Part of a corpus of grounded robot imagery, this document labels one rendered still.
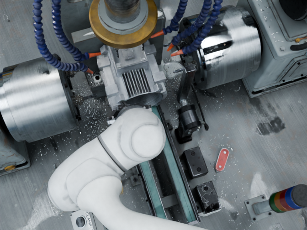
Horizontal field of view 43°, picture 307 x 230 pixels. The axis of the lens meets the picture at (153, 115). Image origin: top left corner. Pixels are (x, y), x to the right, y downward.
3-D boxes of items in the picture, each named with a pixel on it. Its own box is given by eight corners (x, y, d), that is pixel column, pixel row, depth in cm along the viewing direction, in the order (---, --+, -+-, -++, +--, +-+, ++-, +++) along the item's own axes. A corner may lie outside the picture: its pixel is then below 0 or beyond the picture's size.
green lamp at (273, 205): (266, 196, 119) (270, 194, 115) (284, 189, 120) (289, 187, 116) (274, 215, 118) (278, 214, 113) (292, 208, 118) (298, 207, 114)
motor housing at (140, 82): (99, 69, 143) (92, 44, 125) (149, 55, 145) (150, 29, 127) (114, 119, 137) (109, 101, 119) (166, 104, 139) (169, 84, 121)
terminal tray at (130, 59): (106, 46, 129) (104, 35, 122) (137, 38, 130) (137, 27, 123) (116, 79, 125) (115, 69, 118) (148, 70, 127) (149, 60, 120)
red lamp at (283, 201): (275, 192, 111) (281, 190, 107) (294, 185, 112) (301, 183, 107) (284, 213, 109) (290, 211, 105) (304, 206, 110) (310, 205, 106)
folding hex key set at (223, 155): (222, 173, 144) (223, 172, 143) (214, 169, 145) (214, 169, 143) (229, 151, 147) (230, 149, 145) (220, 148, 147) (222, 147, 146)
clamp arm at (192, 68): (175, 96, 132) (182, 64, 108) (183, 94, 133) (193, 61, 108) (179, 106, 131) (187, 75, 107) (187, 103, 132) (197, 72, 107)
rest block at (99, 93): (89, 85, 154) (85, 72, 142) (107, 80, 155) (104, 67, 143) (93, 99, 152) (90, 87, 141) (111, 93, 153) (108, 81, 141)
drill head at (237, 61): (154, 47, 147) (156, 9, 123) (256, 18, 152) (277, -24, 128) (177, 107, 140) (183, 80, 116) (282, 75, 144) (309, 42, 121)
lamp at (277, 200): (270, 194, 115) (275, 192, 111) (289, 187, 116) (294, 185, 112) (278, 214, 113) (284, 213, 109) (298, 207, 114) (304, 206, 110)
